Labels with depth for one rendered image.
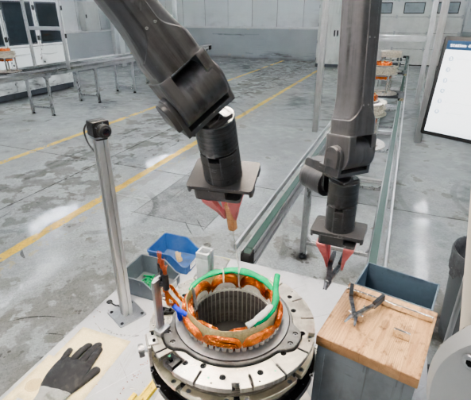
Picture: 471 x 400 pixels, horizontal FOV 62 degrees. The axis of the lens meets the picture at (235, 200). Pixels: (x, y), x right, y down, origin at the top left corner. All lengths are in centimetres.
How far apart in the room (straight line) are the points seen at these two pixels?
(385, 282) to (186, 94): 76
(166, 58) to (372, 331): 64
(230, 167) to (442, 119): 113
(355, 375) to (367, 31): 62
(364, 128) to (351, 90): 7
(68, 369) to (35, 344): 135
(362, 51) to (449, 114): 91
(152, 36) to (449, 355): 39
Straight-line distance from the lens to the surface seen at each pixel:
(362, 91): 71
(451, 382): 28
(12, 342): 260
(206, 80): 47
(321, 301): 136
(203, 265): 84
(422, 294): 107
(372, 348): 83
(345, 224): 77
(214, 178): 56
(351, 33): 72
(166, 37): 46
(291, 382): 75
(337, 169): 71
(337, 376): 88
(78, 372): 117
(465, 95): 156
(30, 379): 123
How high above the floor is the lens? 163
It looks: 26 degrees down
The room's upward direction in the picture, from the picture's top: straight up
